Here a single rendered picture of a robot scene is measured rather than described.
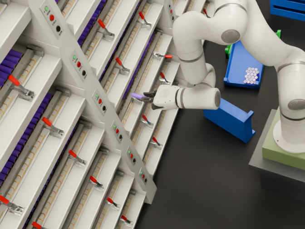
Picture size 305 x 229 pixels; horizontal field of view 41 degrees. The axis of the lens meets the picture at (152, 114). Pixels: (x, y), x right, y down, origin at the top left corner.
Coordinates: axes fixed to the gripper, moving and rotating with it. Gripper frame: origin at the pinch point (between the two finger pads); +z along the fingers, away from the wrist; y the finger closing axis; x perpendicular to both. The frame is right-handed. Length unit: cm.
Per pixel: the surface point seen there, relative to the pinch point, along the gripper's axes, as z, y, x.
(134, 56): 5.8, -12.8, -12.0
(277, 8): -23, -119, 61
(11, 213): 5, 68, -33
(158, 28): 12.8, -45.5, 3.0
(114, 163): 8.8, 28.8, 7.9
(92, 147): 5.7, 32.9, -12.0
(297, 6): -36, -116, 57
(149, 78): 9.2, -17.0, 7.8
